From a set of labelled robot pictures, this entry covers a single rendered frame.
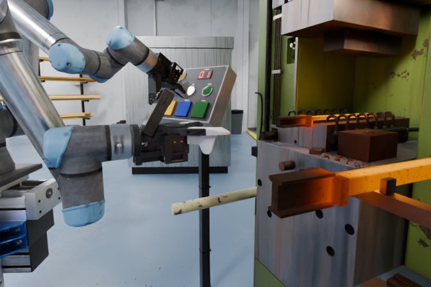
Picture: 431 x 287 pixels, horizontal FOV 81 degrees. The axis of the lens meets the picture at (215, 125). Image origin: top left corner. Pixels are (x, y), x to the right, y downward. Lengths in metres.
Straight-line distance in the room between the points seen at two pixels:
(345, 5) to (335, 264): 0.67
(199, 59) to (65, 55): 2.61
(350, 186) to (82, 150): 0.44
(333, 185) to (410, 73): 0.87
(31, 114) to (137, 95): 2.77
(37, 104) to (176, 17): 6.95
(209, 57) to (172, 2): 4.47
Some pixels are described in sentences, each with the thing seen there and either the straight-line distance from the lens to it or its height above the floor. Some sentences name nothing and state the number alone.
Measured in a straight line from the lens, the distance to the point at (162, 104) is 0.55.
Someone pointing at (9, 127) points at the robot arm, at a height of 0.97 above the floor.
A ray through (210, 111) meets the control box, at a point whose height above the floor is 1.00.
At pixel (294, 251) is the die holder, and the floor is 0.61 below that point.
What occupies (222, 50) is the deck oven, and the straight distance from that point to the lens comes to 3.29.
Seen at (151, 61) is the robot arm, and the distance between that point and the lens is 0.87.
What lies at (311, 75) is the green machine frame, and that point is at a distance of 1.09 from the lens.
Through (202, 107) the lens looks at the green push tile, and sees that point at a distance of 1.07.
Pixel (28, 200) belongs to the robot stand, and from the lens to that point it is 1.00.
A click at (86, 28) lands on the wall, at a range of 8.02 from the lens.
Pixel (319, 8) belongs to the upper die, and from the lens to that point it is 0.82.
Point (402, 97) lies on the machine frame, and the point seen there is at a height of 1.06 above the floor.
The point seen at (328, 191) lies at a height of 0.95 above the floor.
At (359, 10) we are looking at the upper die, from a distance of 0.87.
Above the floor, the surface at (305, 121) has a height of 1.00.
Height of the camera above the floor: 1.08
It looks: 7 degrees down
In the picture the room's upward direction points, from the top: straight up
